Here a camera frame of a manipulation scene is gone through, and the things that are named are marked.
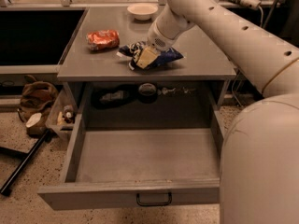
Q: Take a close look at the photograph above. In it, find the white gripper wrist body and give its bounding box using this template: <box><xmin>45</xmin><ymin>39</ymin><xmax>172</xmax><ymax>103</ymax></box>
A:
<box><xmin>147</xmin><ymin>5</ymin><xmax>194</xmax><ymax>51</ymax></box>

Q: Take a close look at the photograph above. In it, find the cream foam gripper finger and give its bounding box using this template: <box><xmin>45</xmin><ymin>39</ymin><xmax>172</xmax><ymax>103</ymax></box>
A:
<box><xmin>136</xmin><ymin>46</ymin><xmax>160</xmax><ymax>69</ymax></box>

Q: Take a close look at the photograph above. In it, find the blue Kettle chip bag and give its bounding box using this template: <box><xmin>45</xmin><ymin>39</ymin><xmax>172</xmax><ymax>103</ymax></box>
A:
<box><xmin>117</xmin><ymin>41</ymin><xmax>183</xmax><ymax>70</ymax></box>

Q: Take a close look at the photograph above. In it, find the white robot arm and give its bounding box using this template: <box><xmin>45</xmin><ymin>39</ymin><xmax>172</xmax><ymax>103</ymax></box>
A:
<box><xmin>142</xmin><ymin>0</ymin><xmax>299</xmax><ymax>224</ymax></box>

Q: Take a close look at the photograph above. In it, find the orange red chip bag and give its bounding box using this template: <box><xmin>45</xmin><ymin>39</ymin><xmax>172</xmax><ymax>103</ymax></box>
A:
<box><xmin>86</xmin><ymin>30</ymin><xmax>120</xmax><ymax>51</ymax></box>

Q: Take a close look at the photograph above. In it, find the black object under counter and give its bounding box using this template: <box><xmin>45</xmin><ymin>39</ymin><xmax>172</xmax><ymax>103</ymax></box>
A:
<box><xmin>91</xmin><ymin>85</ymin><xmax>137</xmax><ymax>109</ymax></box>

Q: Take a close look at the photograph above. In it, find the brown cloth bag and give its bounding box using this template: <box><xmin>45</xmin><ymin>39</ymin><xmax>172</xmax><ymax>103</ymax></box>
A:
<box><xmin>18</xmin><ymin>75</ymin><xmax>59</xmax><ymax>122</ymax></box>

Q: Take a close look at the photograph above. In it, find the grey open top drawer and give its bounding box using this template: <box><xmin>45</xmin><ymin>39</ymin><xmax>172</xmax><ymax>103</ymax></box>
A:
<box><xmin>38</xmin><ymin>98</ymin><xmax>221</xmax><ymax>210</ymax></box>

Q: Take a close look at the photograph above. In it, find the white ceramic bowl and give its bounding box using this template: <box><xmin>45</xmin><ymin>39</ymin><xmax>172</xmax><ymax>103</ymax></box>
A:
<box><xmin>127</xmin><ymin>3</ymin><xmax>158</xmax><ymax>21</ymax></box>

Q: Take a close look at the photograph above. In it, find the roll of dark tape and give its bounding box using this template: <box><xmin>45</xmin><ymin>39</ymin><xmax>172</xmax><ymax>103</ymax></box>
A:
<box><xmin>138</xmin><ymin>83</ymin><xmax>158</xmax><ymax>104</ymax></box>

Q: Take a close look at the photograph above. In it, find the clear plastic storage bin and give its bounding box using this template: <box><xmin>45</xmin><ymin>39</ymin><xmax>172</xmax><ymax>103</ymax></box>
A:
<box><xmin>46</xmin><ymin>89</ymin><xmax>76</xmax><ymax>142</ymax></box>

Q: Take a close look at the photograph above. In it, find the black metal stand leg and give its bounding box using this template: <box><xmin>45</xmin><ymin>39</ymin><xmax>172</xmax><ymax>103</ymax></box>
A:
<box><xmin>0</xmin><ymin>129</ymin><xmax>52</xmax><ymax>196</ymax></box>

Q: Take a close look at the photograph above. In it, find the white hanging cable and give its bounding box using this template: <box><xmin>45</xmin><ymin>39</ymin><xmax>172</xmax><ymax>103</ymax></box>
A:
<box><xmin>257</xmin><ymin>6</ymin><xmax>265</xmax><ymax>28</ymax></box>

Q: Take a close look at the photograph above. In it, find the black drawer handle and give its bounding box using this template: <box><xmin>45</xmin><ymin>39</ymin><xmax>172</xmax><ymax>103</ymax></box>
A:
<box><xmin>135</xmin><ymin>192</ymin><xmax>172</xmax><ymax>207</ymax></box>

